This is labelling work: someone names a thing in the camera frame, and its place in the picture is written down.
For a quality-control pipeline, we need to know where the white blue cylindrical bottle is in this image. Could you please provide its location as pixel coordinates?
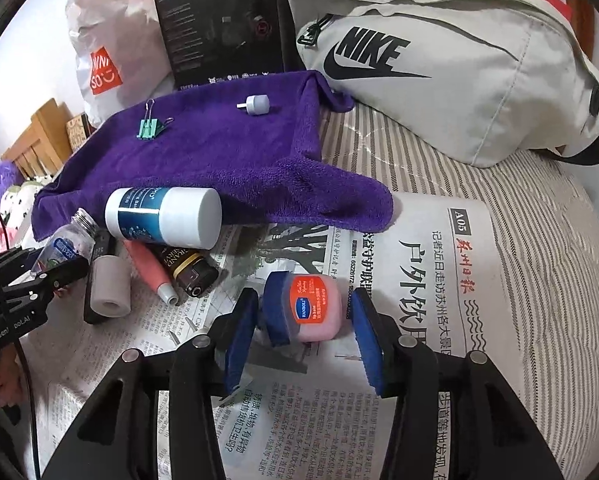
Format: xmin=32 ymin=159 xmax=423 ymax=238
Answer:
xmin=104 ymin=186 xmax=222 ymax=250

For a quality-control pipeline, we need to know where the clear small plastic bottle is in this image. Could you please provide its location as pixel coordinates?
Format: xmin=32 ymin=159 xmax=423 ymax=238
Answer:
xmin=30 ymin=208 xmax=100 ymax=276

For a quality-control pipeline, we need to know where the black pen case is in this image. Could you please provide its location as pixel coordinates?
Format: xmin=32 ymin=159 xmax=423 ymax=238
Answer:
xmin=83 ymin=230 xmax=116 ymax=325

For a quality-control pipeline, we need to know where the purple towel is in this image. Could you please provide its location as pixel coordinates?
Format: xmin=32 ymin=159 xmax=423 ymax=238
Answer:
xmin=31 ymin=70 xmax=394 ymax=240

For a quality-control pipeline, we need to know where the small white USB night light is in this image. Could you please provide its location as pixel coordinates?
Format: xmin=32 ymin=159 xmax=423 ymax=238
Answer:
xmin=236 ymin=94 xmax=270 ymax=116

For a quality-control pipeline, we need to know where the white Miniso plastic bag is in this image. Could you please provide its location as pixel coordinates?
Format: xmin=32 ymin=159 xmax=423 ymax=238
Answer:
xmin=65 ymin=0 xmax=174 ymax=127

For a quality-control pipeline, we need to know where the black headset box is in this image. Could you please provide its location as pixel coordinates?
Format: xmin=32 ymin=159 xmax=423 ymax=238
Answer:
xmin=154 ymin=0 xmax=284 ymax=90

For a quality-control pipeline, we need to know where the white plush toy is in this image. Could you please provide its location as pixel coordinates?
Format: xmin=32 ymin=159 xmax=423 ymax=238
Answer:
xmin=0 ymin=181 xmax=43 ymax=231

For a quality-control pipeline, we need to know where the striped white mattress cover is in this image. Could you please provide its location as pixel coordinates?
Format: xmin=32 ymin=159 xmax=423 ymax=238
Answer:
xmin=320 ymin=104 xmax=599 ymax=479

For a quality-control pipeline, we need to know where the mint green binder clip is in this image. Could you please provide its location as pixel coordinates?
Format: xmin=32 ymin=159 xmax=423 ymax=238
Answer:
xmin=136 ymin=99 xmax=173 ymax=140

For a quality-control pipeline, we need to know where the person's left hand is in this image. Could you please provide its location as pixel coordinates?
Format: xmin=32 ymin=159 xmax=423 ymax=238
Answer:
xmin=0 ymin=344 xmax=24 ymax=408

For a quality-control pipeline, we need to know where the black gold Grand Reserve bottle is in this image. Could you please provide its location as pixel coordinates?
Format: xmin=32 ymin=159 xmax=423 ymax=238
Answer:
xmin=148 ymin=244 xmax=219 ymax=297

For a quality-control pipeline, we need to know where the pink Vaseline jar blue lid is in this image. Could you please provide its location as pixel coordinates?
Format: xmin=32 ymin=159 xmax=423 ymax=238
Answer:
xmin=260 ymin=271 xmax=345 ymax=347

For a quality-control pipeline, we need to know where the grey Nike waist bag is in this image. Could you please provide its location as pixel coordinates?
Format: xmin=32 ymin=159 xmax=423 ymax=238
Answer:
xmin=288 ymin=0 xmax=599 ymax=167

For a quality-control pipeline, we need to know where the small beige cylinder tube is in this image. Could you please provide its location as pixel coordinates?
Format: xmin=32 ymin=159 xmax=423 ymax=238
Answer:
xmin=90 ymin=255 xmax=131 ymax=318

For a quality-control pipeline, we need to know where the purple plush toy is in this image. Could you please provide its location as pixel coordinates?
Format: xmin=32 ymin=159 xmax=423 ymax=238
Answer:
xmin=0 ymin=160 xmax=25 ymax=203

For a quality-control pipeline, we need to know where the newspaper sheet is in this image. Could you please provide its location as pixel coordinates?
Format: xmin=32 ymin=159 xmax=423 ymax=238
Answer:
xmin=24 ymin=193 xmax=522 ymax=479

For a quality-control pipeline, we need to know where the pink tube grey cap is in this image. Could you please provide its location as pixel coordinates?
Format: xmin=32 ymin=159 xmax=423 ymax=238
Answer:
xmin=124 ymin=240 xmax=179 ymax=307

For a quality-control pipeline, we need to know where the black cable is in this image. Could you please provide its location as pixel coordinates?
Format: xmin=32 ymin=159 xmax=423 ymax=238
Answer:
xmin=0 ymin=194 xmax=43 ymax=480

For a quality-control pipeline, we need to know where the brown patterned book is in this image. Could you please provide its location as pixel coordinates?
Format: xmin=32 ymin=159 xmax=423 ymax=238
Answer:
xmin=66 ymin=113 xmax=94 ymax=153

